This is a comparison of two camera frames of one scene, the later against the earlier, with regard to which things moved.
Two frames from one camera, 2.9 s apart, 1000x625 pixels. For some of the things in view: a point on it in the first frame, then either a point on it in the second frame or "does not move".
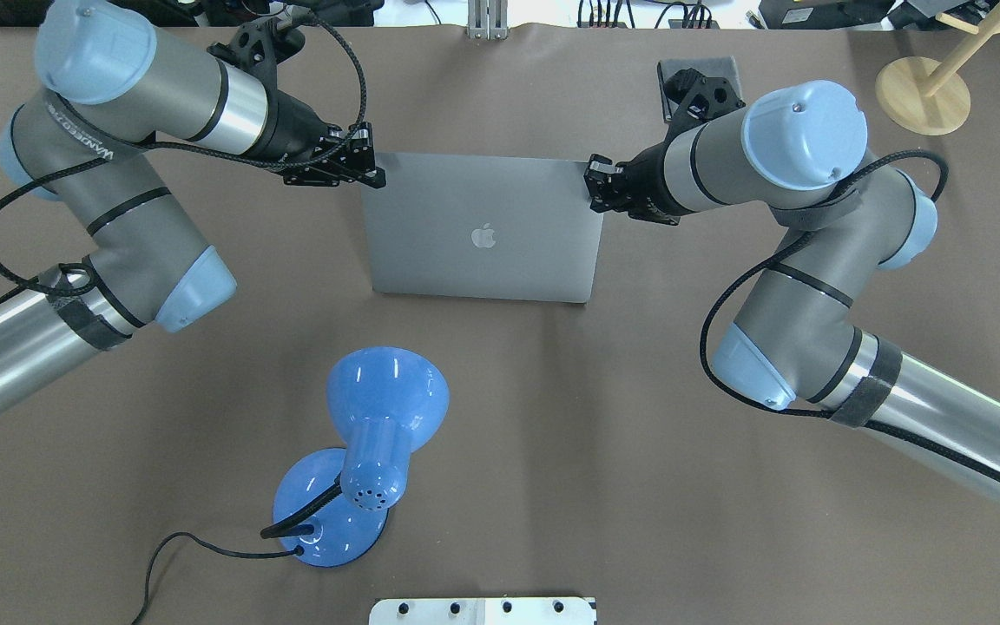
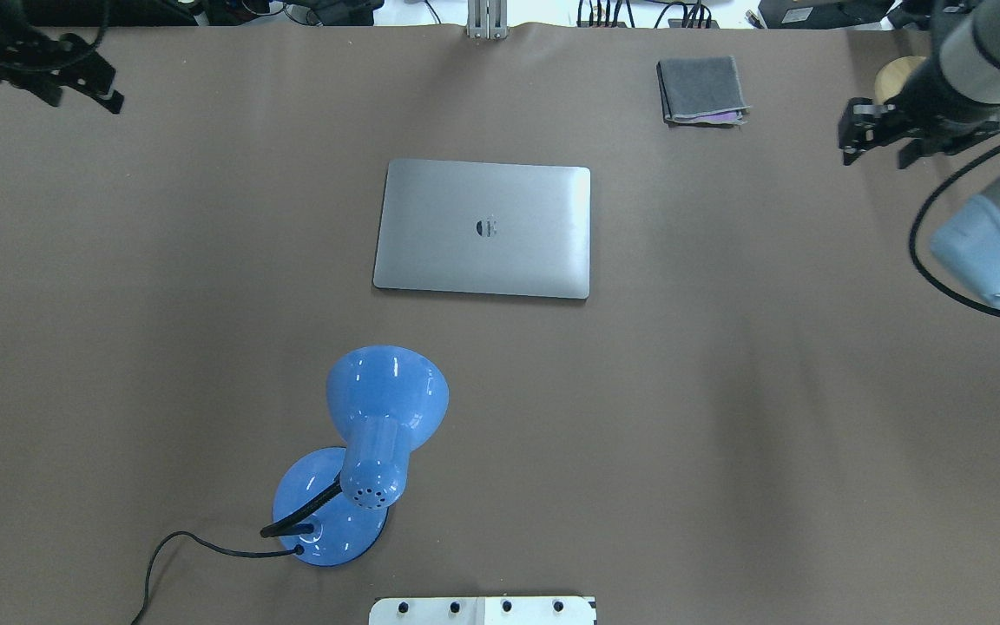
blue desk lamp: (389, 401) does not move
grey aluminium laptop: (481, 227) does not move
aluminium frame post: (487, 19) does not move
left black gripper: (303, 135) -> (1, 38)
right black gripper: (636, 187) -> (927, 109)
